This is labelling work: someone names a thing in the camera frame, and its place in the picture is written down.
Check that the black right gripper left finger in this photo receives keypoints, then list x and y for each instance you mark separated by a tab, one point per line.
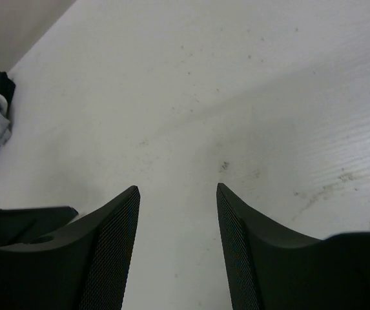
52	258

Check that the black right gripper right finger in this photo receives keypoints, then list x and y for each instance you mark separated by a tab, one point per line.
270	266

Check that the folded black tank top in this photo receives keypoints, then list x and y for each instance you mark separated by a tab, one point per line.
7	89

